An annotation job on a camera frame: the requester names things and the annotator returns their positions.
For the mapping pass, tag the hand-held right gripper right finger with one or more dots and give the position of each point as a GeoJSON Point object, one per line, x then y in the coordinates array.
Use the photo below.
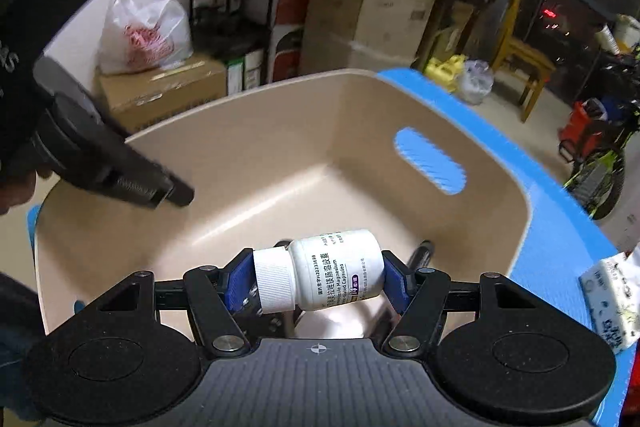
{"type": "Point", "coordinates": [396, 283]}

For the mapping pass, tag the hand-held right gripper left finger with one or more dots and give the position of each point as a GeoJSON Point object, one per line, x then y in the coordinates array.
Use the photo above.
{"type": "Point", "coordinates": [236, 279]}

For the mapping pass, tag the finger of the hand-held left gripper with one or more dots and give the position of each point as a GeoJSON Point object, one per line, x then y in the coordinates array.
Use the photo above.
{"type": "Point", "coordinates": [145, 179]}

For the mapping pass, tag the white pill bottle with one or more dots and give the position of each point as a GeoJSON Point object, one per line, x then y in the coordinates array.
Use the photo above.
{"type": "Point", "coordinates": [330, 267]}

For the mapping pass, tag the beige plastic basket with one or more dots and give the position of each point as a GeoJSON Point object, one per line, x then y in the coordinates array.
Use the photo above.
{"type": "Point", "coordinates": [250, 157]}

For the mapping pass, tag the person's left hand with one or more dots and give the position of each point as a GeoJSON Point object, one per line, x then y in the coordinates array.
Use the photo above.
{"type": "Point", "coordinates": [17, 192]}

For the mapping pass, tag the flat cardboard box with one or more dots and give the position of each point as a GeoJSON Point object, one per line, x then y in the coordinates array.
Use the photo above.
{"type": "Point", "coordinates": [165, 92]}

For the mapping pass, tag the red and white plastic bag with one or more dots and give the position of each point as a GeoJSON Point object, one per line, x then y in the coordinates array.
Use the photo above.
{"type": "Point", "coordinates": [145, 32]}

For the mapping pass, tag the blue silicone mat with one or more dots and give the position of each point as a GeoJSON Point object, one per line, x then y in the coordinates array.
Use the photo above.
{"type": "Point", "coordinates": [550, 217]}

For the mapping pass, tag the black utility cart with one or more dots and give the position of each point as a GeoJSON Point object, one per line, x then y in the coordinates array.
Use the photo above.
{"type": "Point", "coordinates": [273, 7]}

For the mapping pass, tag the small clear plastic bag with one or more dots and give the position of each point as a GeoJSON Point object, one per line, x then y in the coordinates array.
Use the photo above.
{"type": "Point", "coordinates": [475, 82]}

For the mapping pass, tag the yellow toy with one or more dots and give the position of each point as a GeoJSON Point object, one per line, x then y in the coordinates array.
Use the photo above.
{"type": "Point", "coordinates": [442, 72]}

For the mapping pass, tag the tissue pack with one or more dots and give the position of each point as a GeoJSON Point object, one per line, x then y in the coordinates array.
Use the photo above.
{"type": "Point", "coordinates": [612, 302]}

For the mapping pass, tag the green black bicycle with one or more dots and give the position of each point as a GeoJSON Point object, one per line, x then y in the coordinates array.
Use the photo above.
{"type": "Point", "coordinates": [600, 167]}

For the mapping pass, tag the wooden chair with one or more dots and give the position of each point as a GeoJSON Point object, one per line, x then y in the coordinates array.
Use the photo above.
{"type": "Point", "coordinates": [525, 54]}

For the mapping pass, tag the large plain cardboard box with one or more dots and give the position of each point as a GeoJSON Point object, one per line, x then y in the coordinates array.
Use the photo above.
{"type": "Point", "coordinates": [380, 17]}

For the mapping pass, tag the dark wooden side table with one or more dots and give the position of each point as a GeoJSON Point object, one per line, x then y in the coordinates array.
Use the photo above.
{"type": "Point", "coordinates": [442, 7]}

